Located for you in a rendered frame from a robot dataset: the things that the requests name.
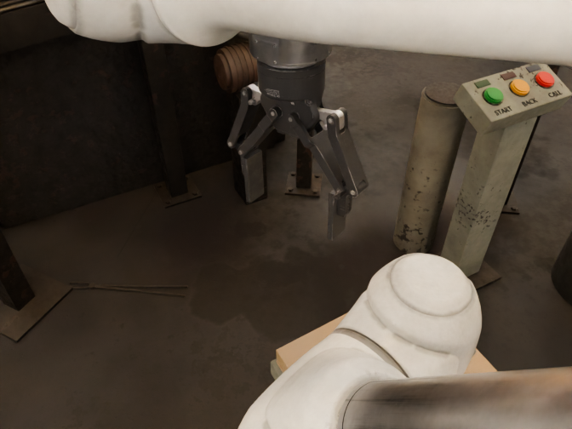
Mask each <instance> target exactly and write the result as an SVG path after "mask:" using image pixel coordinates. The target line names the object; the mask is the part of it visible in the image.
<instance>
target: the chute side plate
mask: <svg viewBox="0 0 572 429"><path fill-rule="evenodd" d="M70 33H73V31H72V30H71V29H70V28H69V27H68V26H65V25H63V24H62V23H60V22H59V21H58V20H57V19H56V18H55V17H54V16H53V14H52V13H51V12H50V10H49V8H48V6H47V4H46V3H39V4H36V5H32V6H29V7H26V8H23V9H17V10H14V11H10V12H8V13H4V14H0V54H2V53H5V52H8V51H11V50H14V49H19V48H23V47H25V46H29V45H32V44H34V43H40V42H43V41H46V40H49V39H52V38H55V37H60V36H64V35H66V34H70Z"/></svg>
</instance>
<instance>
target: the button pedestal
mask: <svg viewBox="0 0 572 429"><path fill-rule="evenodd" d="M536 64H537V63H530V64H528V65H525V66H520V67H517V68H513V69H511V70H508V71H503V72H499V73H496V74H494V75H490V76H487V77H482V78H479V79H477V80H473V81H471V82H467V83H463V84H462V85H461V86H460V88H459V89H458V91H457V92H456V94H455V96H454V97H453V101H454V102H455V104H456V105H457V106H458V107H459V108H460V110H461V111H462V112H463V114H464V115H465V116H466V118H467V119H468V121H469V122H470V123H471V125H472V126H473V127H474V128H475V129H476V130H477V135H476V138H475V141H474V144H473V148H472V152H471V156H470V158H469V161H468V164H467V167H466V172H465V175H464V179H463V181H462V184H461V188H460V193H459V196H458V198H457V202H456V205H455V210H454V213H453V216H452V219H451V222H450V225H449V230H448V233H447V236H446V239H445V242H444V245H443V250H442V252H439V253H437V254H435V255H437V256H440V257H443V258H444V259H446V260H449V261H451V262H452V263H454V264H455V265H456V266H458V267H459V268H460V269H461V270H462V272H463V273H464V274H465V275H466V277H467V278H469V279H470V280H471V281H472V283H473V285H474V288H475V290H478V289H481V288H482V287H484V286H487V285H489V284H491V283H493V282H495V281H497V280H499V279H501V276H500V275H499V274H498V273H497V272H496V271H495V270H494V269H493V268H492V267H491V266H489V265H488V264H487V263H486V262H485V261H484V260H483V258H484V256H485V253H486V251H487V248H488V246H489V242H490V240H491V238H492V235H493V233H494V230H495V227H496V224H497V221H498V219H499V217H500V215H501V211H502V209H503V206H504V203H505V201H506V198H507V195H508V192H509V191H510V188H511V185H512V182H513V179H514V177H515V174H516V173H517V170H518V166H519V164H520V161H521V159H522V156H523V153H524V150H525V148H526V146H527V143H528V141H529V137H530V135H531V132H532V130H533V127H534V125H535V121H536V118H537V117H538V116H540V115H543V114H546V113H548V112H552V111H555V110H557V109H560V108H561V107H562V106H563V105H564V103H565V102H566V101H567V100H568V99H569V98H570V97H571V96H572V93H571V92H570V91H569V89H568V88H567V87H566V86H565V85H564V84H563V82H562V81H561V80H560V79H559V78H558V77H557V75H556V74H555V73H554V72H553V71H552V70H551V68H550V67H549V66H548V65H547V64H538V65H539V66H540V68H541V70H538V71H533V72H531V73H529V72H528V70H527V69H526V68H525V67H528V66H532V65H536ZM508 72H514V73H515V74H516V77H514V78H511V79H507V80H505V81H504V79H503V78H502V77H501V75H502V74H505V73H508ZM539 72H548V73H550V74H551V75H552V76H553V78H554V81H555V82H554V84H553V85H552V86H551V87H544V86H542V85H540V84H539V83H538V82H537V81H536V78H535V77H536V75H537V74H538V73H539ZM485 79H488V81H489V82H490V83H491V85H488V86H485V87H482V88H480V89H478V88H477V86H476V85H475V84H474V83H475V82H479V81H482V80H485ZM515 79H521V80H524V81H525V82H526V83H527V84H528V85H529V92H528V93H527V94H526V95H519V94H516V93H514V92H513V91H512V89H511V83H512V81H513V80H515ZM487 88H497V89H499V90H500V91H501V92H502V94H503V96H504V98H503V100H502V102H501V103H499V104H493V103H491V102H489V101H487V100H486V99H485V97H484V92H485V90H486V89H487Z"/></svg>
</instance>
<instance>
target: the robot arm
mask: <svg viewBox="0 0 572 429"><path fill-rule="evenodd" d="M45 3H46V4H47V6H48V8H49V10H50V12H51V13H52V14H53V16H54V17H55V18H56V19H57V20H58V21H59V22H60V23H62V24H63V25H65V26H68V27H69V28H70V29H71V30H72V31H73V32H74V33H76V34H77V35H80V36H83V37H88V38H92V39H95V40H101V41H107V42H114V43H126V42H132V41H137V40H143V41H145V42H146V43H180V44H190V45H195V46H200V47H211V46H215V45H219V44H221V43H224V42H226V41H228V40H229V39H231V38H232V37H234V36H235V35H237V34H238V33H239V32H240V31H243V32H247V33H248V34H249V51H250V53H251V54H252V56H253V57H254V58H255V59H257V73H258V82H255V83H252V84H250V85H249V86H247V87H244V88H242V89H241V105H240V107H239V110H238V113H237V116H236V119H235V121H234V124H233V126H232V130H231V133H230V135H229V138H228V140H227V145H228V146H229V147H230V148H233V147H234V148H235V149H237V153H238V154H239V156H241V164H242V165H241V166H242V172H243V174H244V181H245V191H246V201H247V202H249V203H252V202H253V201H254V200H255V199H256V198H258V197H260V196H261V195H263V194H264V180H263V164H262V150H260V149H256V148H258V145H259V144H260V143H261V142H262V141H263V140H264V139H265V138H266V137H267V136H268V135H269V134H270V133H271V132H272V131H273V130H274V129H276V130H277V132H278V133H280V134H288V135H289V136H291V137H292V138H295V139H297V140H298V139H300V141H301V142H302V144H303V146H304V147H306V148H309V149H310V151H311V152H312V155H313V156H314V157H315V159H316V160H317V163H318V164H319V166H320V168H321V169H322V171H323V172H324V174H325V176H326V177H327V179H328V180H329V183H330V184H331V186H332V187H333V188H334V189H333V190H332V191H331V192H329V212H328V239H330V240H332V241H333V240H334V239H335V238H336V237H338V236H339V235H340V234H341V233H342V232H343V231H344V230H345V229H346V215H347V214H348V213H349V212H350V211H351V209H352V197H356V196H358V195H359V194H360V193H361V192H362V191H364V190H365V189H366V188H367V187H368V186H369V183H368V181H367V178H366V175H365V173H364V170H363V166H362V164H361V161H360V158H359V156H358V152H357V149H356V147H355V145H354V142H353V139H352V136H351V133H350V130H349V128H348V116H347V115H348V114H347V110H346V109H345V108H344V107H341V108H340V109H338V110H336V111H334V110H330V109H325V107H324V105H323V100H322V98H323V91H324V88H325V66H326V58H327V57H328V56H329V55H330V54H331V52H332V49H333V45H338V46H347V47H357V48H366V49H384V50H394V51H404V52H414V53H423V54H441V55H452V56H461V57H471V58H480V59H490V60H509V61H518V62H528V63H537V64H547V65H556V66H572V0H45ZM260 103H261V104H262V106H263V108H264V110H265V112H266V115H265V116H264V117H263V119H262V120H261V121H260V122H259V123H258V126H257V128H256V129H255V130H254V131H253V132H252V134H251V135H250V136H249V137H248V138H247V135H248V133H249V130H250V128H251V125H252V123H253V121H254V119H255V115H256V112H257V111H258V108H259V105H260ZM322 121H323V122H324V124H325V125H323V122H322ZM314 129H315V130H316V132H317V134H316V135H314V136H313V137H311V136H310V135H309V134H310V133H311V132H312V131H313V130H314ZM246 138H247V139H246ZM254 149H256V150H255V151H254ZM342 181H343V182H342ZM481 328H482V313H481V306H480V303H479V298H478V294H477V291H476V290H475V288H474V285H473V283H472V281H471V280H470V279H469V278H467V277H466V275H465V274H464V273H463V272H462V270H461V269H460V268H459V267H458V266H456V265H455V264H454V263H452V262H451V261H449V260H446V259H444V258H443V257H440V256H437V255H430V254H422V253H413V254H407V255H403V256H401V257H399V258H397V259H395V260H393V261H392V262H390V263H388V264H387V265H385V266H384V267H382V268H381V269H380V270H379V271H378V272H377V273H376V274H375V275H374V276H373V277H372V278H371V280H370V282H369V286H368V289H367V290H366V291H364V292H363V293H362V294H361V296H360V297H359V299H358V300H357V302H356V303H355V304H354V306H353V307H352V309H351V310H350V311H349V312H348V313H347V314H346V316H345V317H344V318H343V320H342V321H341V322H340V324H339V325H338V326H337V327H336V328H335V330H334V331H333V332H332V333H331V334H330V335H329V336H327V337H326V338H325V339H324V340H322V341H321V342H319V343H318V344H317V345H315V346H314V347H313V348H312V349H311V350H309V351H308V352H307V353H306V354H304V355H303V356H302V357H301V358H299V359H298V360H297V361H296V362H295V363H294V364H292V365H291V366H290V367H289V368H288V369H287V370H286V371H284V372H283V373H282V374H281V375H280V376H279V377H278V378H277V379H276V380H275V381H274V382H273V383H272V384H271V385H270V386H269V387H268V388H267V389H266V390H265V391H264V392H263V393H262V394H261V395H260V396H259V397H258V399H257V400H256V401H255V402H254V403H253V404H252V405H251V407H250V408H249V410H248V411H247V413H246V415H245V416H244V417H243V420H242V422H241V424H240V426H239V427H238V429H572V366H571V367H559V368H547V369H523V370H511V371H499V372H486V373H474V374H464V373H465V371H466V368H467V366H468V364H469V363H470V361H471V359H472V356H474V355H475V353H476V346H477V343H478V339H479V336H480V333H481Z"/></svg>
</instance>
